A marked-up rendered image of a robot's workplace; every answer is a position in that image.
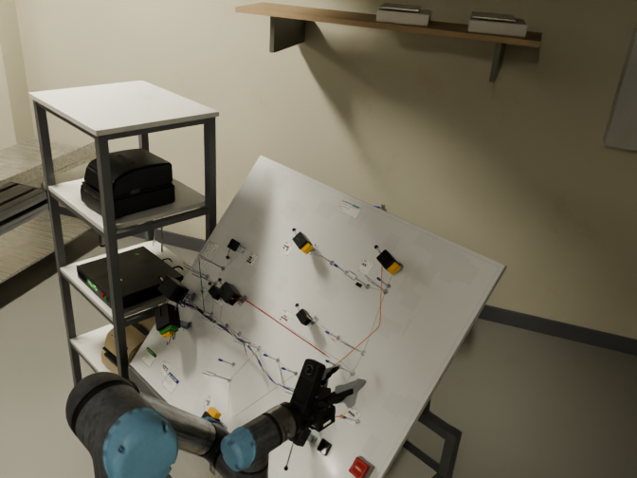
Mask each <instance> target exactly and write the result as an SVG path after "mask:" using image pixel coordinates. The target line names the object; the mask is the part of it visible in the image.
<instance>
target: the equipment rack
mask: <svg viewBox="0 0 637 478"><path fill-rule="evenodd" d="M28 97H29V98H31V99H33V106H34V113H35V119H36V125H37V132H38V139H39V145H40V152H41V159H42V165H43V172H44V179H45V189H46V190H47V197H48V204H49V218H50V225H51V230H52V237H53V244H54V250H55V257H56V264H57V270H58V277H59V284H60V290H61V297H62V304H63V311H64V323H65V329H66V335H67V342H68V349H69V356H70V362H71V369H72V376H73V382H74V386H75V385H76V384H77V383H78V382H79V381H80V380H82V370H81V364H80V357H79V355H80V356H81V357H82V358H83V360H84V361H85V362H86V363H87V364H88V365H89V366H90V367H91V368H92V370H93V371H94V372H95V373H98V372H110V373H113V372H111V371H110V370H109V369H108V368H107V367H106V366H105V365H104V364H103V363H102V362H101V350H102V347H104V344H105V340H106V336H107V334H108V332H109V331H110V330H111V329H112V328H113V327H114V335H115V345H116V354H117V363H118V375H119V376H121V377H124V378H126V379H128V380H130V378H129V374H128V366H129V365H128V355H127V344H126V334H125V327H127V326H129V325H132V324H134V323H137V322H141V321H144V320H146V319H149V318H151V317H153V316H154V315H155V309H157V308H159V307H160V306H161V305H163V304H164V302H165V296H164V295H161V296H158V297H155V298H152V299H150V300H148V301H145V302H142V303H138V304H135V305H132V306H129V307H127V308H124V309H123V302H122V292H121V281H120V271H119V260H118V254H119V253H121V252H123V251H127V250H130V249H133V248H139V247H142V246H143V247H145V248H146V249H148V250H149V251H150V252H152V253H153V254H154V255H156V256H157V257H158V258H160V259H161V260H163V259H166V258H170V259H171V260H172V262H171V260H169V259H167V260H164V262H165V263H167V264H168V265H169V266H171V267H176V266H181V267H183V270H182V269H181V268H180V267H177V268H175V270H176V271H178V272H179V273H180V274H182V275H183V278H184V277H185V275H186V274H187V272H188V269H187V268H185V267H188V266H186V265H184V264H183V263H185V264H187V265H189V264H188V263H187V262H185V261H184V260H182V259H181V258H180V257H178V256H177V255H175V254H174V253H173V252H171V251H170V250H168V249H167V248H165V247H164V246H163V252H161V244H160V243H158V242H157V241H156V240H155V244H154V245H153V241H154V235H155V232H154V230H155V229H158V228H162V227H165V226H169V225H171V224H175V223H178V222H182V221H186V220H189V219H193V218H195V217H199V216H202V215H205V216H206V242H207V241H208V239H209V237H210V235H211V234H212V232H213V230H214V229H215V227H216V127H215V117H219V111H216V110H214V109H212V108H209V107H207V106H205V105H203V104H200V103H198V102H195V101H191V100H189V99H186V98H184V97H181V96H179V95H177V94H174V93H173V92H170V91H168V90H165V89H163V88H160V87H158V86H155V85H153V84H150V83H146V82H144V81H134V82H126V83H108V84H100V85H91V86H82V87H73V88H65V89H56V90H47V91H38V92H29V93H28ZM46 111H47V112H49V113H51V114H52V115H54V116H56V117H57V118H59V119H61V120H63V121H65V122H67V123H68V124H70V125H72V126H74V127H75V128H77V129H79V130H80V131H82V132H84V133H86V134H87V135H88V136H90V137H91V138H94V139H95V148H96V158H97V167H98V177H99V185H100V203H101V213H102V214H100V213H99V212H97V211H95V210H94V209H92V208H91V207H89V206H88V205H87V204H85V203H84V202H82V199H81V191H80V189H81V184H82V181H85V180H84V178H83V179H78V180H73V181H69V182H65V183H60V184H56V181H55V175H54V167H53V160H52V154H51V146H50V139H49V133H48V125H47V118H46ZM199 124H204V156H205V195H202V194H201V193H199V192H197V191H195V190H193V189H192V188H190V187H188V186H186V185H185V184H183V183H181V182H179V181H178V180H176V179H174V178H173V182H172V183H173V184H174V194H175V200H174V202H173V203H170V204H166V205H163V206H159V207H155V208H152V209H148V210H145V211H139V212H135V213H132V214H128V215H124V216H121V217H118V218H115V209H114V198H113V189H112V178H111V168H110V157H109V147H108V140H110V139H116V138H127V137H132V136H137V135H138V146H139V149H140V148H143V149H145V150H146V151H148V152H149V138H148V134H149V133H154V132H160V131H166V130H172V129H177V128H183V127H189V126H193V125H199ZM59 202H60V203H61V204H62V205H63V206H65V207H66V208H67V209H69V210H70V211H71V212H73V213H74V214H75V215H76V216H78V217H79V218H80V219H81V220H82V221H83V222H84V223H85V224H87V225H88V226H89V227H90V228H92V229H93V230H94V231H96V232H97V233H98V234H99V235H101V236H102V237H103V238H104V241H105V250H106V254H103V255H100V256H97V257H94V258H90V259H87V260H83V261H80V262H78V263H74V264H71V265H66V258H65V251H64V238H63V231H62V223H61V216H60V210H59ZM196 208H199V209H196ZM192 209H195V210H192ZM189 210H192V211H189ZM182 211H184V212H182ZM179 212H182V213H179ZM176 213H178V214H176ZM172 214H174V215H172ZM168 215H172V216H168ZM165 216H168V217H165ZM161 217H164V218H161ZM157 218H161V219H157ZM154 219H157V220H154ZM143 222H144V223H143ZM140 223H143V224H140ZM137 224H140V225H137ZM133 225H136V226H133ZM130 226H132V227H130ZM126 227H129V228H126ZM122 228H126V229H122ZM118 229H122V230H118ZM142 232H145V243H142V244H138V245H135V246H131V247H128V248H123V249H120V250H118V239H121V238H125V237H128V236H132V235H135V234H139V233H142ZM104 257H106V260H107V269H108V279H109V288H110V298H111V306H112V309H111V308H110V307H109V306H108V305H107V304H106V303H105V302H104V301H103V300H102V299H100V298H99V297H98V296H97V295H96V294H95V293H94V292H93V291H92V290H91V289H90V288H89V287H88V286H87V285H86V284H84V283H83V282H82V281H81V280H80V279H79V278H78V273H77V266H78V265H82V264H85V263H88V262H92V261H95V260H98V259H101V258H104ZM184 266H185V267H184ZM189 266H191V265H189ZM188 268H190V267H188ZM69 284H71V285H72V286H73V287H74V288H75V289H76V290H77V291H78V292H80V293H81V294H82V295H83V296H84V298H85V299H86V300H87V301H88V302H90V303H91V304H92V305H93V306H94V307H95V308H96V309H97V310H98V311H99V312H100V313H101V315H102V316H103V317H104V318H105V319H106V320H108V321H109V322H110V323H109V324H106V325H104V326H102V327H99V328H97V329H94V330H91V331H89V332H86V333H83V334H80V335H78V336H77V335H76V328H75V322H74V314H73V307H72V301H71V293H70V286H69ZM161 303H163V304H161ZM159 304H160V305H159ZM148 308H150V309H148ZM145 309H147V310H145ZM142 310H145V311H142ZM140 311H142V312H140ZM137 312H139V313H137ZM135 313H137V314H135ZM133 314H135V315H133ZM130 315H132V316H130ZM127 316H130V317H127ZM124 317H127V318H124Z"/></svg>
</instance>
